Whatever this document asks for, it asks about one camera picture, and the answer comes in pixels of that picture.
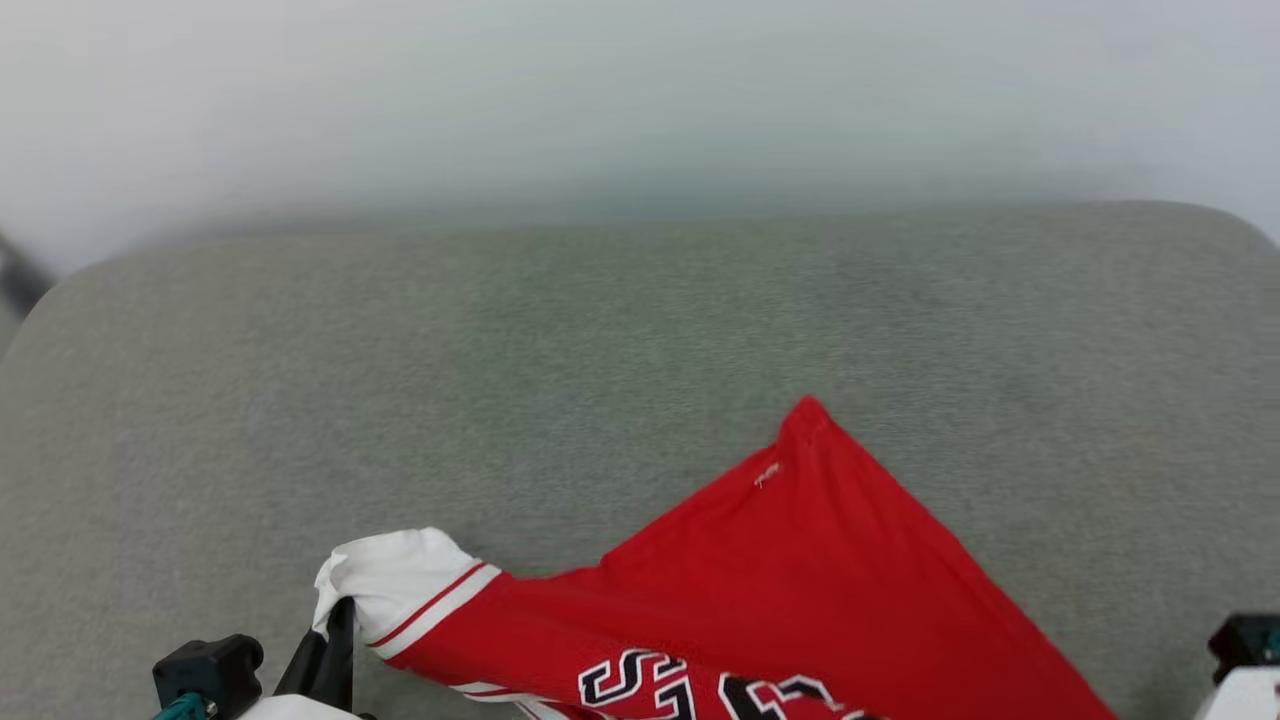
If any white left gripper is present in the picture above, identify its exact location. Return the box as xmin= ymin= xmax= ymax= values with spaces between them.
xmin=232 ymin=597 xmax=363 ymax=720

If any red and white jersey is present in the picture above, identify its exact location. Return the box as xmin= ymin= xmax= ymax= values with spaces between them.
xmin=312 ymin=395 xmax=1123 ymax=720

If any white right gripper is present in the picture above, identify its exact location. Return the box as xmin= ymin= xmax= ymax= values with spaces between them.
xmin=1193 ymin=665 xmax=1280 ymax=720

